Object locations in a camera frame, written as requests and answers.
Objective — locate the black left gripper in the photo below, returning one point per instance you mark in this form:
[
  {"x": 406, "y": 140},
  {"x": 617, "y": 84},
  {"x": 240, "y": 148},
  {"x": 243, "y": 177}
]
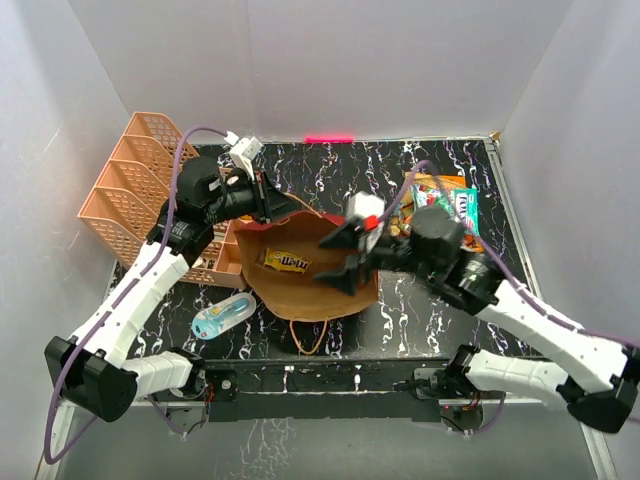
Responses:
[{"x": 270, "y": 203}]

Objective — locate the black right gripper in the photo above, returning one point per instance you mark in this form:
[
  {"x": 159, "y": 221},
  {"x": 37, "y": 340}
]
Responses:
[{"x": 346, "y": 236}]

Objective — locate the red brown paper bag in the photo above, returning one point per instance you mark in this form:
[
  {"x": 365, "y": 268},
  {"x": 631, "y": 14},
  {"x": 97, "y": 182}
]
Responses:
[{"x": 308, "y": 306}]

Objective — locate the yellow candy pack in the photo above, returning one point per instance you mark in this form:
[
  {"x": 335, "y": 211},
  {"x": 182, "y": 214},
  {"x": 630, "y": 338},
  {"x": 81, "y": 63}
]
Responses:
[{"x": 284, "y": 261}]

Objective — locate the green white candy box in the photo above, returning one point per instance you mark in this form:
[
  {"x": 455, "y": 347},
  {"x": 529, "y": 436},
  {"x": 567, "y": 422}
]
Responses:
[{"x": 463, "y": 201}]

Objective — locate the gold teal kettle chips bag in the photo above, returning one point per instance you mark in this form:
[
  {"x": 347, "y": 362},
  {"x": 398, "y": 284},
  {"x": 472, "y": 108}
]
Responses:
[{"x": 398, "y": 224}]

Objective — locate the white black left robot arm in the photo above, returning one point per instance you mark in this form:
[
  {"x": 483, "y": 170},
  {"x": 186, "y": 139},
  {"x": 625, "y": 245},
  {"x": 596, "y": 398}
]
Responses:
[{"x": 91, "y": 368}]

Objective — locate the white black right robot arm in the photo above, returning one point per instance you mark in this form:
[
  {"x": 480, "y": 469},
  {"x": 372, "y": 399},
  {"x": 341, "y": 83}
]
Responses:
[{"x": 594, "y": 377}]

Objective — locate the pink tape strip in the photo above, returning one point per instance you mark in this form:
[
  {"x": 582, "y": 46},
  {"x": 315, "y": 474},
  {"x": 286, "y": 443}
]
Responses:
[{"x": 327, "y": 138}]

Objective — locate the blue white packaged item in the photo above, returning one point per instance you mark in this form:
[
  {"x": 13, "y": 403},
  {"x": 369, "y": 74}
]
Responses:
[{"x": 217, "y": 319}]

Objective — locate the peach plastic file organizer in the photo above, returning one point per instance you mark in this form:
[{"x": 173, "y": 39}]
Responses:
[{"x": 127, "y": 196}]

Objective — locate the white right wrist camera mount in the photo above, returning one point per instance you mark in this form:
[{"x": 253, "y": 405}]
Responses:
[{"x": 364, "y": 213}]

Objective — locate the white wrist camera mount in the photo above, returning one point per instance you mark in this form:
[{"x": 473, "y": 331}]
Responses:
[
  {"x": 243, "y": 151},
  {"x": 364, "y": 213}
]

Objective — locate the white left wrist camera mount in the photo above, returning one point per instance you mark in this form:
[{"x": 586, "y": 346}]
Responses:
[{"x": 243, "y": 151}]

